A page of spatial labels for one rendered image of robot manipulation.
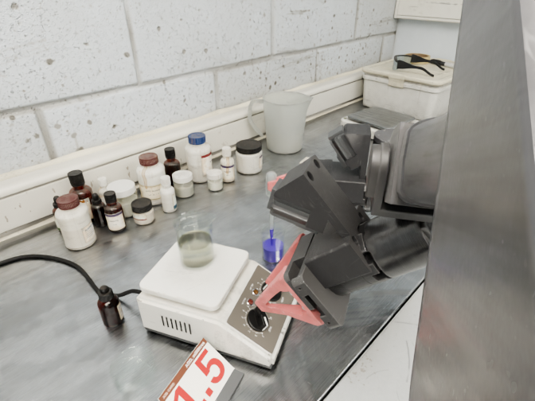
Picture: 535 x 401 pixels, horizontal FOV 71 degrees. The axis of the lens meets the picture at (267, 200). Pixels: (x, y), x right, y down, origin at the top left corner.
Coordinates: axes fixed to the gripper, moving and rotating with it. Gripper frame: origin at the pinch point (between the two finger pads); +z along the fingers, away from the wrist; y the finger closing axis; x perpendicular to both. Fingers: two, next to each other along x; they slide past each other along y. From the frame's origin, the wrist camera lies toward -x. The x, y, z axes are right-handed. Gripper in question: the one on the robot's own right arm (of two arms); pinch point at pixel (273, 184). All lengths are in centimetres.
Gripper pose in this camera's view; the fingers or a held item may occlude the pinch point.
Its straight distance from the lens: 60.8
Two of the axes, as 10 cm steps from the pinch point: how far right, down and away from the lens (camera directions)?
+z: -9.8, -1.0, 1.6
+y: -1.9, 5.1, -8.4
